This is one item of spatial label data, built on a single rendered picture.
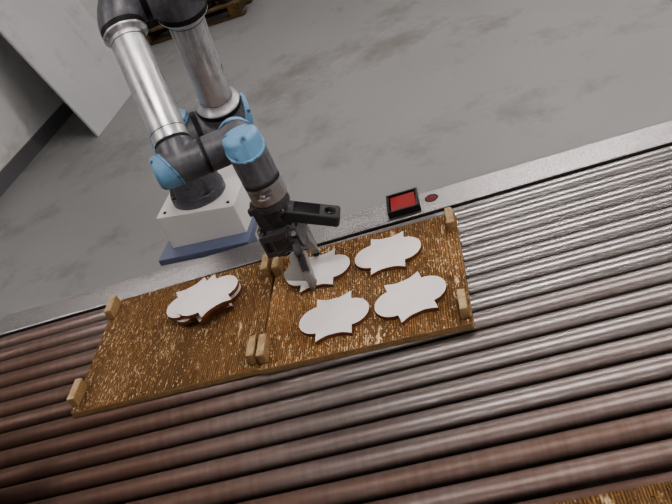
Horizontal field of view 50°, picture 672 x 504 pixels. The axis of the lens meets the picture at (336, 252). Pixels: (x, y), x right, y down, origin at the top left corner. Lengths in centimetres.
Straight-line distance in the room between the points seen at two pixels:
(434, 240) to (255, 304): 40
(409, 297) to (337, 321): 14
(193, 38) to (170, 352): 70
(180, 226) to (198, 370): 61
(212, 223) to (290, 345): 63
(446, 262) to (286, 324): 34
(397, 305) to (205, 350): 41
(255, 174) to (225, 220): 56
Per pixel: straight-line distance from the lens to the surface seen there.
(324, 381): 133
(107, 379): 159
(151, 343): 161
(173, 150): 146
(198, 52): 174
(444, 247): 148
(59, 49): 620
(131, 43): 158
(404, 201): 167
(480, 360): 126
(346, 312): 140
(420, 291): 138
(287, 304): 150
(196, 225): 196
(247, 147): 135
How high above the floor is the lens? 181
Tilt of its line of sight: 34 degrees down
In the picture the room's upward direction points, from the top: 23 degrees counter-clockwise
